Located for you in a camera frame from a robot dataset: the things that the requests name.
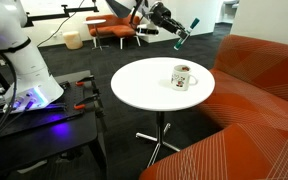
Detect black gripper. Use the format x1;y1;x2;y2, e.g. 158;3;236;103
149;1;189;40

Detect green dry erase marker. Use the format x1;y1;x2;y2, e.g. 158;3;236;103
173;17;201;51

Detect white mug with red print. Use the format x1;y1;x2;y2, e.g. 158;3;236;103
170;64;199;92

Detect small orange sofa white legs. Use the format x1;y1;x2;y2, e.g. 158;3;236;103
85;13;142;50

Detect small white round side table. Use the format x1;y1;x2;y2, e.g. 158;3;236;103
82;18;110;51

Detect large orange patterned sofa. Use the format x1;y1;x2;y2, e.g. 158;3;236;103
138;34;288;180

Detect beige cylindrical stool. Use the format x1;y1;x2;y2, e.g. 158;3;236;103
62;30;84;51

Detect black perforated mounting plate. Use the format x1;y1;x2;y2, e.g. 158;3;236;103
0;79;86;137

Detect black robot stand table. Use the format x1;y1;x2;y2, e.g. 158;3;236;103
0;69;110;180

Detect white power strip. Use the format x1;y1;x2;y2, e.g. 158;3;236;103
16;159;49;175

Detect chrome pedestal table base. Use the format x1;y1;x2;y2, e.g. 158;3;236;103
135;111;182;169

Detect black clamp with orange handle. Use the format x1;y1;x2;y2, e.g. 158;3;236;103
73;93;102;112
74;75;100;95

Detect thin black hanging cable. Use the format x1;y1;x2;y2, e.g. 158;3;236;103
36;0;86;48

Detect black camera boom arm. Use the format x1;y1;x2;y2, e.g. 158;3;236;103
25;0;100;28

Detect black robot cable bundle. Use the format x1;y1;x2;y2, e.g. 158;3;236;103
0;49;21;155

